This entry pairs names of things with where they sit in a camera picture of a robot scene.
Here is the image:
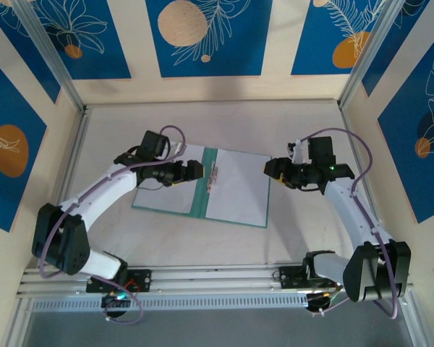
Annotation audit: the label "green file folder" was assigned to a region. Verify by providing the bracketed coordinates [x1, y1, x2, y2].
[131, 143, 273, 229]

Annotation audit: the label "blue poster white leaves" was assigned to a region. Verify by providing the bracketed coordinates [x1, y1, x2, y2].
[378, 34, 434, 224]

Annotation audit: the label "black base electronics box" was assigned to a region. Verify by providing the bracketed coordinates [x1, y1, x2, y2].
[305, 291, 336, 314]
[100, 293, 128, 320]

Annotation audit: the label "blue poster white flower print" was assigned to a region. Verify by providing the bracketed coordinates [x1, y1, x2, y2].
[35, 0, 132, 80]

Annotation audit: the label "blue poster cream circle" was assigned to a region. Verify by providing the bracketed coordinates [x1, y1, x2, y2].
[145, 0, 274, 78]

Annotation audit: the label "blue poster orange fern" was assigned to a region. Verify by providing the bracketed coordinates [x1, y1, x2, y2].
[291, 0, 393, 76]

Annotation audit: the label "blue poster orange circle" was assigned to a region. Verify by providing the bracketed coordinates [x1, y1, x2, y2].
[0, 50, 48, 233]

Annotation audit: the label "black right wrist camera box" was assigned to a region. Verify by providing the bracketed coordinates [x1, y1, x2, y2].
[263, 158, 286, 178]

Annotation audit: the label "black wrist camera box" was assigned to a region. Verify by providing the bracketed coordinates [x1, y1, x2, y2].
[186, 160, 206, 181]
[263, 158, 286, 178]

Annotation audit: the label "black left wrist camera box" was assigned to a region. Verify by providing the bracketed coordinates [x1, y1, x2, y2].
[186, 160, 206, 181]

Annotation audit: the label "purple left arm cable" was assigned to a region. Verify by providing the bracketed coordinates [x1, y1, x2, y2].
[38, 125, 187, 325]

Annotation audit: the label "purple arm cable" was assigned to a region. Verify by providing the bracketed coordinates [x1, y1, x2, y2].
[38, 125, 187, 325]
[298, 128, 401, 321]

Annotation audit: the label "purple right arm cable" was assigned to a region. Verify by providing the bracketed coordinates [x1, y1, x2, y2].
[298, 128, 401, 321]

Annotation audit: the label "aluminium frame rail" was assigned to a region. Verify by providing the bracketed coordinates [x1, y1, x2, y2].
[401, 299, 426, 347]
[16, 260, 415, 299]
[338, 103, 388, 239]
[56, 106, 92, 218]
[7, 298, 35, 347]

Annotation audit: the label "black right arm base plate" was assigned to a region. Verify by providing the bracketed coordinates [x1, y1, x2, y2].
[274, 265, 344, 290]

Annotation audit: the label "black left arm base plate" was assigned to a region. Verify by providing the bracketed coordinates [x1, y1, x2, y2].
[85, 269, 153, 294]

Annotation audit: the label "grey slotted cable duct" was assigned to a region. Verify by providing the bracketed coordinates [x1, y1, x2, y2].
[30, 292, 309, 312]

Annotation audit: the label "aluminium frame post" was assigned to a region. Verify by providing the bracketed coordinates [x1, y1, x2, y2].
[336, 0, 410, 109]
[11, 0, 88, 113]

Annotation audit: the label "blue floral wall poster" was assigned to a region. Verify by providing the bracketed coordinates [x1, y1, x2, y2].
[0, 0, 61, 105]
[361, 0, 432, 98]

